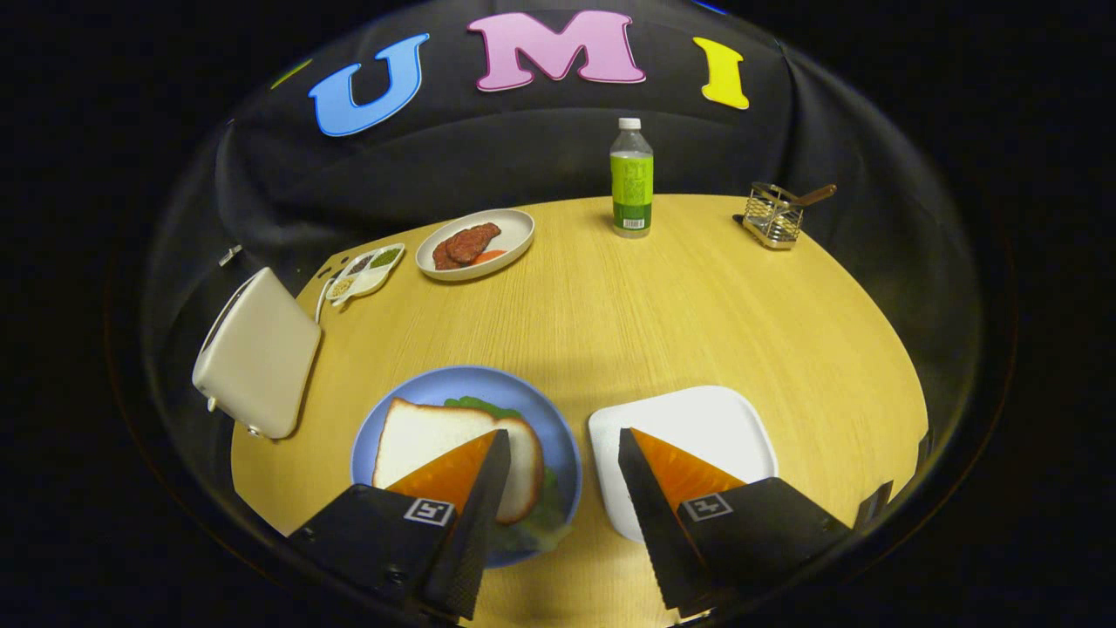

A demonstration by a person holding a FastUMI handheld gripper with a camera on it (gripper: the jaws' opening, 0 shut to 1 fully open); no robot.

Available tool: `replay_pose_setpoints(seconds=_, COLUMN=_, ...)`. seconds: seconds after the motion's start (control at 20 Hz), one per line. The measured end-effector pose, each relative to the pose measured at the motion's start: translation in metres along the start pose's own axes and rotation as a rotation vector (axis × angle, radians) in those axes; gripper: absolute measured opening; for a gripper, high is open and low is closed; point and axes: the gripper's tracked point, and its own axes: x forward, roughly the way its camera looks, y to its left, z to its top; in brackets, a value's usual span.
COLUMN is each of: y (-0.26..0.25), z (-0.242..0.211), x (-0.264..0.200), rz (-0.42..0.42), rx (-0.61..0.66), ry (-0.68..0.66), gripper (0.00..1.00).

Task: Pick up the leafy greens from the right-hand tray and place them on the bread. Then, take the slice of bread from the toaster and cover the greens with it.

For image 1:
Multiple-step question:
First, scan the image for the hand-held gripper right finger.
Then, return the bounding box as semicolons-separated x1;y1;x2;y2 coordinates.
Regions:
618;427;853;616

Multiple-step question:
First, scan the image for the white toaster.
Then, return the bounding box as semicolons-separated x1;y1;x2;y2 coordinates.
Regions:
192;266;323;440

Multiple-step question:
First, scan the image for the black backdrop cloth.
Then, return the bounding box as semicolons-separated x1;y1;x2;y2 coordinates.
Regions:
144;0;986;420

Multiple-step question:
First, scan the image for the green lettuce leaf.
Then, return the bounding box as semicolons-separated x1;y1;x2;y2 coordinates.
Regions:
443;396;575;556

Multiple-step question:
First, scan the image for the blue round plate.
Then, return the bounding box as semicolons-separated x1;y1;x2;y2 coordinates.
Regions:
350;365;582;570

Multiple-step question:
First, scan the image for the white round plate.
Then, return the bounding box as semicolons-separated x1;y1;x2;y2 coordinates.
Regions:
415;208;535;282

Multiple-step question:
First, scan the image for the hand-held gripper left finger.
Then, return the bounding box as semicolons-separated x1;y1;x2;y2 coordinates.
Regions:
288;428;513;622

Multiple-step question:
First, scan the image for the white divided seasoning dish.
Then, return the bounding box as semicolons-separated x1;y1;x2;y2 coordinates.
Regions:
325;244;406;308

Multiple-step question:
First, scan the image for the green label drink bottle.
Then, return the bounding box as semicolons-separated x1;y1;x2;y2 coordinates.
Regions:
609;118;655;239

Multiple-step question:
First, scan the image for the white square plate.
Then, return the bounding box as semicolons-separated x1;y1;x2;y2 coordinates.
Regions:
588;386;779;544

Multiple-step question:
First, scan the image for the white bread slice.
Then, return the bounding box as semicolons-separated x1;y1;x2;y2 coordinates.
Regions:
372;398;545;526

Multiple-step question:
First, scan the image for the metal wire basket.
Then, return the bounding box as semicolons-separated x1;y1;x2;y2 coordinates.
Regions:
732;181;838;251

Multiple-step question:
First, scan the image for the brown meat patty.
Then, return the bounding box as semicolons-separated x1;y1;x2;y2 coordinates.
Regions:
432;222;502;270

